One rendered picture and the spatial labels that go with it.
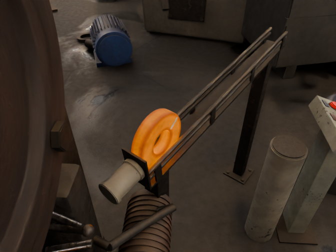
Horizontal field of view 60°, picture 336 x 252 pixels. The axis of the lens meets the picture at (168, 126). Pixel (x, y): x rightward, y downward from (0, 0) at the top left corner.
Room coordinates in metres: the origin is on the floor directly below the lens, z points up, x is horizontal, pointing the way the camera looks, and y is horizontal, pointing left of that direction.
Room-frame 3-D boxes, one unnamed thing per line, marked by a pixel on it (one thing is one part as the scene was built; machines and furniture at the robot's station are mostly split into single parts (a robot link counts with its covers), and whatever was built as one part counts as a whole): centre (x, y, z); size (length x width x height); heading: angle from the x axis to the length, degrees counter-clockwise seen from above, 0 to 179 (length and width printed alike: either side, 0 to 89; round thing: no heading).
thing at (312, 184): (0.72, -0.56, 0.31); 0.24 x 0.16 x 0.62; 177
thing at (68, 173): (0.33, 0.21, 0.68); 0.11 x 0.08 x 0.24; 87
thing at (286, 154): (0.69, -0.40, 0.26); 0.12 x 0.12 x 0.52
